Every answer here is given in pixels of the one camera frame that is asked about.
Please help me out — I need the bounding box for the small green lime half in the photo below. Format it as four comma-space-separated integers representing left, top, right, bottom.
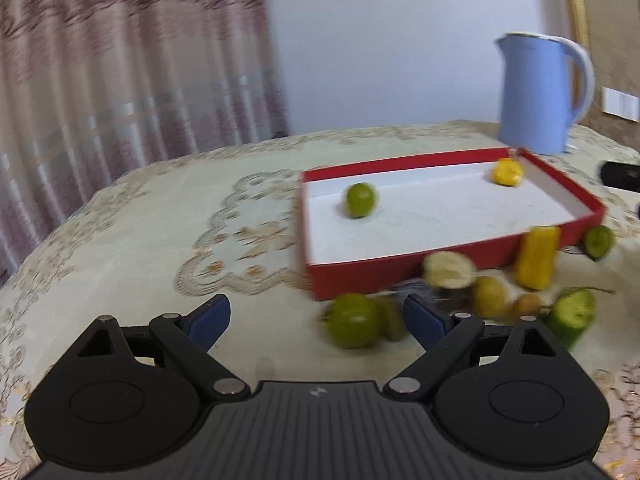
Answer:
582, 226, 615, 261

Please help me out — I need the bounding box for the small brown longan fruit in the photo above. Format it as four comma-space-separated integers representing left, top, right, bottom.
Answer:
512, 292, 542, 318

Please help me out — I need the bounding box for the yellow-green small fruit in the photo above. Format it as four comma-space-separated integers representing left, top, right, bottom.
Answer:
471, 276, 506, 320

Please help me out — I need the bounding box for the green cucumber chunk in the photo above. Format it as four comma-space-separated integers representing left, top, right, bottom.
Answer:
544, 287, 597, 349

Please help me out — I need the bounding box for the long yellow fruit chunk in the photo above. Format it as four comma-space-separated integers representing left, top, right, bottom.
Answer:
514, 226, 561, 290

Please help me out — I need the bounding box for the dark skinned cut chunk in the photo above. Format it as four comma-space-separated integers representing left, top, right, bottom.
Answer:
423, 252, 477, 289

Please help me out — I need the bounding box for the green fruit with sticker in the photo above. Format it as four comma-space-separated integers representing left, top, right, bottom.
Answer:
323, 294, 381, 349

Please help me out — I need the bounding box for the light blue electric kettle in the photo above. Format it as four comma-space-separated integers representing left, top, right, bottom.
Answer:
496, 32, 596, 155

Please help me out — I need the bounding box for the yellow fruit piece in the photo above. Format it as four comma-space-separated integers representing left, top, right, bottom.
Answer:
490, 157, 524, 188

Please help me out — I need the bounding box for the red shallow box tray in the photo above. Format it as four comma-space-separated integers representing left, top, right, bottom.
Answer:
299, 148, 606, 300

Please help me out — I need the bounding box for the round green fruit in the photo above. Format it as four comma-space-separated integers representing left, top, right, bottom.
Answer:
344, 182, 378, 219

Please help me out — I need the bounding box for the patterned pink curtain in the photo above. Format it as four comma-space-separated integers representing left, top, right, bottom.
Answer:
1, 0, 288, 276

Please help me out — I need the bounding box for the white wall socket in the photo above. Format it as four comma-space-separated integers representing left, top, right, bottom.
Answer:
601, 87, 640, 122

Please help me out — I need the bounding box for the gold mirror frame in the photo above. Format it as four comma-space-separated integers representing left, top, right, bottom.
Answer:
565, 0, 591, 51

